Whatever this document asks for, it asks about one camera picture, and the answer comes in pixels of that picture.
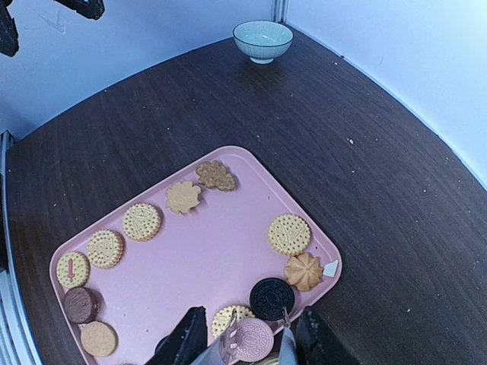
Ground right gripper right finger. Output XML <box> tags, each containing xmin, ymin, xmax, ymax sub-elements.
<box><xmin>295</xmin><ymin>306</ymin><xmax>360</xmax><ymax>365</ymax></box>

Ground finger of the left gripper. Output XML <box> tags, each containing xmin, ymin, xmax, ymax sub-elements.
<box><xmin>56</xmin><ymin>0</ymin><xmax>105</xmax><ymax>21</ymax></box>
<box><xmin>0</xmin><ymin>5</ymin><xmax>19</xmax><ymax>57</ymax></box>

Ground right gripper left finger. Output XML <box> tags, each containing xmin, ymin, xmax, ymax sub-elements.
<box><xmin>148</xmin><ymin>306</ymin><xmax>208</xmax><ymax>365</ymax></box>

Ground silver white tongs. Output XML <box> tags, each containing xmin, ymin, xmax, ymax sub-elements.
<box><xmin>196</xmin><ymin>306</ymin><xmax>300</xmax><ymax>365</ymax></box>

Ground tan maple leaf cookie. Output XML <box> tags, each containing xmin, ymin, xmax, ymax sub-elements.
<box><xmin>165</xmin><ymin>181</ymin><xmax>202</xmax><ymax>214</ymax></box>

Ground gold cookie tin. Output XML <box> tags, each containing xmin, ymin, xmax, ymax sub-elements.
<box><xmin>255</xmin><ymin>352</ymin><xmax>279</xmax><ymax>365</ymax></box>

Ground black cookie lower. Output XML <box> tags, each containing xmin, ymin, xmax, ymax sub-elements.
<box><xmin>154</xmin><ymin>335</ymin><xmax>172</xmax><ymax>354</ymax></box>

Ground embossed cookie tray right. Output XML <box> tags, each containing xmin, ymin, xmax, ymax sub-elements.
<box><xmin>211</xmin><ymin>305</ymin><xmax>254</xmax><ymax>339</ymax></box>

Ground black sandwich cookie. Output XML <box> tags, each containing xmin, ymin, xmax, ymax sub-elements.
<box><xmin>250</xmin><ymin>278</ymin><xmax>295</xmax><ymax>322</ymax></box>

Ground swirl butter cookie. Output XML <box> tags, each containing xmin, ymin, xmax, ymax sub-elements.
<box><xmin>284</xmin><ymin>252</ymin><xmax>323</xmax><ymax>292</ymax></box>

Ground plain tan round cookie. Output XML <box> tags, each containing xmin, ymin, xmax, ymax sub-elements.
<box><xmin>81</xmin><ymin>321</ymin><xmax>118</xmax><ymax>357</ymax></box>

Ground dark red round cookie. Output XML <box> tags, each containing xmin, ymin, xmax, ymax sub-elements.
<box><xmin>62</xmin><ymin>287</ymin><xmax>100</xmax><ymax>325</ymax></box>

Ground round cookie tray top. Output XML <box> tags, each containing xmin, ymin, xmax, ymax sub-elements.
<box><xmin>268</xmin><ymin>214</ymin><xmax>311</xmax><ymax>256</ymax></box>

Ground pink plastic tray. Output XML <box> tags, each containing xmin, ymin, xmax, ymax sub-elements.
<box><xmin>49</xmin><ymin>145</ymin><xmax>343</xmax><ymax>365</ymax></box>

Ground embossed cookie left lower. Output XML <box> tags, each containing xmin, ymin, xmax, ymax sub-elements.
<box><xmin>87</xmin><ymin>230</ymin><xmax>124</xmax><ymax>269</ymax></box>

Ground embossed cookie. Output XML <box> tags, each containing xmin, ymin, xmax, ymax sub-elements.
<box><xmin>123</xmin><ymin>203</ymin><xmax>162</xmax><ymax>242</ymax></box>
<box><xmin>87</xmin><ymin>230</ymin><xmax>124</xmax><ymax>269</ymax></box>

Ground embossed cookie left upper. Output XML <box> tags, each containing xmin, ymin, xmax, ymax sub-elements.
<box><xmin>123</xmin><ymin>203</ymin><xmax>162</xmax><ymax>242</ymax></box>

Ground round cookie red mark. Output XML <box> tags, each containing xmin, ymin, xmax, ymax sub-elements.
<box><xmin>56</xmin><ymin>252</ymin><xmax>91</xmax><ymax>289</ymax></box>

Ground pale blue ceramic bowl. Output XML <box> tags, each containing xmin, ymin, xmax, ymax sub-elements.
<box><xmin>233</xmin><ymin>21</ymin><xmax>294</xmax><ymax>65</ymax></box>

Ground brown leaf cookie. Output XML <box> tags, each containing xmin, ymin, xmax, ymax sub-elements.
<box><xmin>196</xmin><ymin>160</ymin><xmax>237</xmax><ymax>192</ymax></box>

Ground left frame post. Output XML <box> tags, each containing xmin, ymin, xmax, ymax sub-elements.
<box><xmin>272</xmin><ymin>0</ymin><xmax>289</xmax><ymax>24</ymax></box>

